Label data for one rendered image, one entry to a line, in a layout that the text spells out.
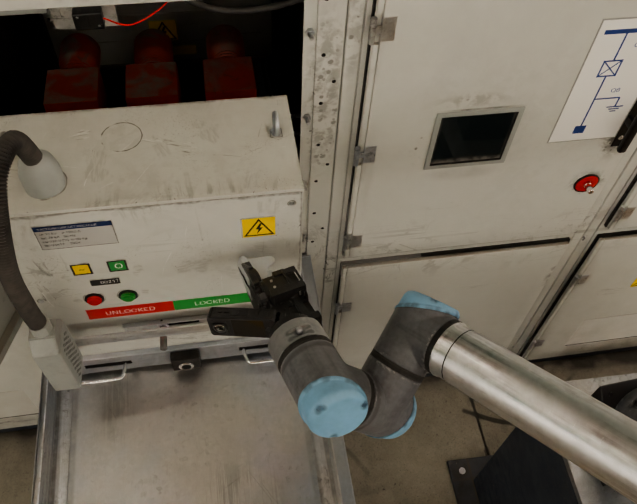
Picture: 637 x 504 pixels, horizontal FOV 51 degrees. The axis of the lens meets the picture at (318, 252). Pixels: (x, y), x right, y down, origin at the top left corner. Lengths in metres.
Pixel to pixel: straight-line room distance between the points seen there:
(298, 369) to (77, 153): 0.51
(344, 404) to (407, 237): 0.77
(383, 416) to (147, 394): 0.64
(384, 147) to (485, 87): 0.22
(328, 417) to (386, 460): 1.40
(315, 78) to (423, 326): 0.50
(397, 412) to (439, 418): 1.38
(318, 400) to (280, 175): 0.37
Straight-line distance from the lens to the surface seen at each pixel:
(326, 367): 0.94
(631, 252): 2.04
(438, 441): 2.38
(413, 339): 1.00
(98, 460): 1.47
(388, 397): 1.02
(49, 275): 1.22
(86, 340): 1.33
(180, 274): 1.22
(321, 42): 1.18
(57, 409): 1.52
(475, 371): 0.95
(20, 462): 2.46
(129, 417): 1.48
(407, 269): 1.75
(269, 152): 1.11
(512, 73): 1.32
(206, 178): 1.08
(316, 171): 1.41
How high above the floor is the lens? 2.19
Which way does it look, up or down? 55 degrees down
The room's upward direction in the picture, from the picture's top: 4 degrees clockwise
